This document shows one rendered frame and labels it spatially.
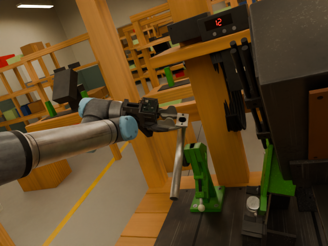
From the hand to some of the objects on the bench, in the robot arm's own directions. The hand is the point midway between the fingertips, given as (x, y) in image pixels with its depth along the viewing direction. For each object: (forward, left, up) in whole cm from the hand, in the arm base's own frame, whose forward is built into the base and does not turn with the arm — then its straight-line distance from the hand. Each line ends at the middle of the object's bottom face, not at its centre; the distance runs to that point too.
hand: (180, 122), depth 88 cm
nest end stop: (-16, -15, -39) cm, 45 cm away
